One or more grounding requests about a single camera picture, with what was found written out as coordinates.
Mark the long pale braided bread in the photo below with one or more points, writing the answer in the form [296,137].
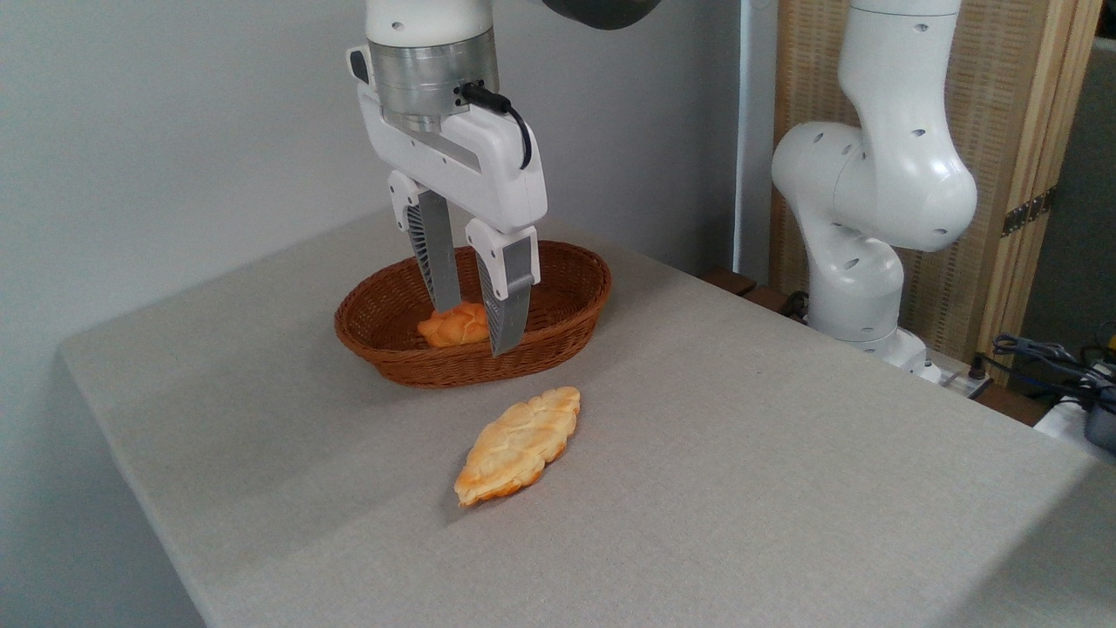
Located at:
[519,445]

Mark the grey device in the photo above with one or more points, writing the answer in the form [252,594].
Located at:
[1103,427]

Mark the white vertical pole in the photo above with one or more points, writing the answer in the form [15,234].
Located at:
[755,131]

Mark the grey tablecloth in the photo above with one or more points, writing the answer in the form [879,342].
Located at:
[697,488]

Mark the brown wicker basket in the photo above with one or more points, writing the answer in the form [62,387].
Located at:
[384,331]

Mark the wooden rattan folding screen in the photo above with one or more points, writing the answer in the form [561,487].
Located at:
[1003,113]

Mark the small orange braided bread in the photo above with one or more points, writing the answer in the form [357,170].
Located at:
[458,327]

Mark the metal screen hinge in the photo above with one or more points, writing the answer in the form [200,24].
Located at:
[1029,212]

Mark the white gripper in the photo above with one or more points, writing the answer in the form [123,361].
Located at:
[488,166]

